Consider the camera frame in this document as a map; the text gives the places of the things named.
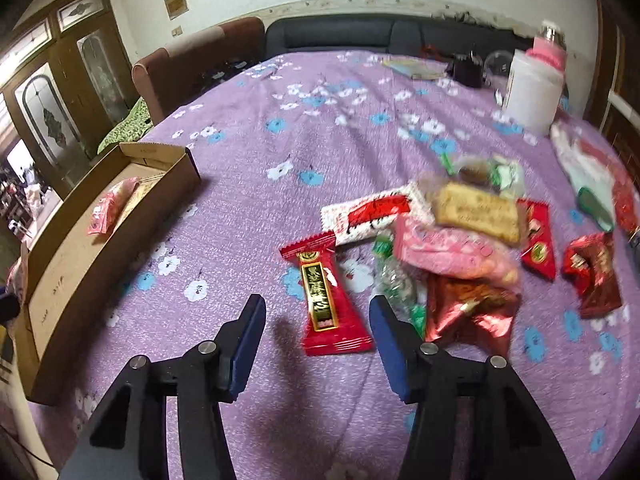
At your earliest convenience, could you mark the shallow cardboard box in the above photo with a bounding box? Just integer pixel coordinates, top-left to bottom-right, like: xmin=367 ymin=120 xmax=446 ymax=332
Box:
xmin=10 ymin=142 xmax=201 ymax=406

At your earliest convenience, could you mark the dark leather sofa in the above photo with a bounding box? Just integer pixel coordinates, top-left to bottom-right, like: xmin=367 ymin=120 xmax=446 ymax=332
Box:
xmin=264 ymin=12 xmax=536 ymax=61

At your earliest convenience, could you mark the red packet with round emblem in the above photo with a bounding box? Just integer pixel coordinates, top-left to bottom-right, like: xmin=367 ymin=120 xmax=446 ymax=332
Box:
xmin=517 ymin=199 xmax=557 ymax=281

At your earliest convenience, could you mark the dark red foil snack packet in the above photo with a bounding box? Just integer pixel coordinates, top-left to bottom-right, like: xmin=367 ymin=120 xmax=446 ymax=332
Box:
xmin=562 ymin=232 xmax=623 ymax=318
xmin=425 ymin=275 xmax=521 ymax=348

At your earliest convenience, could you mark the purple floral tablecloth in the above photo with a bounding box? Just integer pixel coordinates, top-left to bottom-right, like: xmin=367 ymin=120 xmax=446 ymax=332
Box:
xmin=30 ymin=50 xmax=640 ymax=480

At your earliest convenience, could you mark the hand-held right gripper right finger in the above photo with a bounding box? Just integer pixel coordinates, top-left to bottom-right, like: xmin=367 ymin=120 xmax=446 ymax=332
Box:
xmin=369 ymin=296 xmax=576 ymax=480

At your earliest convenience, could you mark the red bar packet gold label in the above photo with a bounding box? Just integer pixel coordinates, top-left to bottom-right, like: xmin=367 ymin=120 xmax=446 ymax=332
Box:
xmin=279 ymin=232 xmax=375 ymax=356

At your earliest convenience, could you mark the brown snack in clear wrapper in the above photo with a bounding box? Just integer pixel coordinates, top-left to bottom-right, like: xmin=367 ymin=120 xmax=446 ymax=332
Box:
xmin=450 ymin=156 xmax=493 ymax=188

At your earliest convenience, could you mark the wooden glass-panel door set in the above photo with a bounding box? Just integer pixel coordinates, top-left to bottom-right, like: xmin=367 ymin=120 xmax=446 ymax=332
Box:
xmin=0 ymin=0 xmax=143 ymax=201

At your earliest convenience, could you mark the teal booklet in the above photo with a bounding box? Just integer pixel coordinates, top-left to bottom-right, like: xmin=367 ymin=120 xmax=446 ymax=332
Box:
xmin=382 ymin=57 xmax=448 ymax=81

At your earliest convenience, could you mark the clear glass cup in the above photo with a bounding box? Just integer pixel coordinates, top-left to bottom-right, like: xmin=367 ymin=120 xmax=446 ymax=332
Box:
xmin=482 ymin=50 xmax=511 ymax=78

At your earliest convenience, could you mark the white and red snack packet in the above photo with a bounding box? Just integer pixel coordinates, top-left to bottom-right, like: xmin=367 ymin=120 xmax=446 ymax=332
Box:
xmin=320 ymin=182 xmax=436 ymax=247

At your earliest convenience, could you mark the white plastic jar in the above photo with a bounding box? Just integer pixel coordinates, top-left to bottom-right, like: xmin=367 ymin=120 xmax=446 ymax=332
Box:
xmin=502 ymin=50 xmax=566 ymax=133

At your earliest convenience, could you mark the clear packet of beige biscuits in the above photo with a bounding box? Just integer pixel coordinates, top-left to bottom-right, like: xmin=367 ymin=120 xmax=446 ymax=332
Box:
xmin=431 ymin=182 xmax=530 ymax=247

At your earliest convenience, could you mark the green and white snack packet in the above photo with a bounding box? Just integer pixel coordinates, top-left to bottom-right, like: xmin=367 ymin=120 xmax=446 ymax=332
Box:
xmin=487 ymin=156 xmax=526 ymax=198

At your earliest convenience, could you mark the brown armchair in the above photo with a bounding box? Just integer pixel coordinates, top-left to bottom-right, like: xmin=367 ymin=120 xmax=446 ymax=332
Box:
xmin=131 ymin=16 xmax=266 ymax=126

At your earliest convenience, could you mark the clear green candy packet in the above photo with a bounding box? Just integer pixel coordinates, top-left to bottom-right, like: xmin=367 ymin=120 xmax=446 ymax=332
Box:
xmin=372 ymin=237 xmax=428 ymax=338

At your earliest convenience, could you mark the green patterned cushion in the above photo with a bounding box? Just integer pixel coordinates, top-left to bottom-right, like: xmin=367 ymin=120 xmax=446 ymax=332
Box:
xmin=96 ymin=97 xmax=151 ymax=156

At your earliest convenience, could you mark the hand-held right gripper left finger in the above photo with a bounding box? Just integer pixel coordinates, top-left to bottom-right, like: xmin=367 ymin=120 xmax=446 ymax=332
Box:
xmin=57 ymin=294 xmax=267 ymax=480

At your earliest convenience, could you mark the pink thermos bottle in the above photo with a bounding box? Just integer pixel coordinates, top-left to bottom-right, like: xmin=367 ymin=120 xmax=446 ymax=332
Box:
xmin=530 ymin=20 xmax=568 ymax=68

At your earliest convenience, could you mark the long pink snack packet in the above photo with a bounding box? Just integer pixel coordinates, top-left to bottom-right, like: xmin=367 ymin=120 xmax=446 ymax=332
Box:
xmin=392 ymin=215 xmax=523 ymax=288

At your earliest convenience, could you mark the small pink snack packet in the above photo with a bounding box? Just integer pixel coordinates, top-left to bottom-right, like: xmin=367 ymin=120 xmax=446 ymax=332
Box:
xmin=87 ymin=177 xmax=138 ymax=236

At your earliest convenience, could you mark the red and white plastic bag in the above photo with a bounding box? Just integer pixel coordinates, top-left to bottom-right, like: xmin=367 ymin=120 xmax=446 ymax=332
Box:
xmin=550 ymin=120 xmax=640 ymax=241

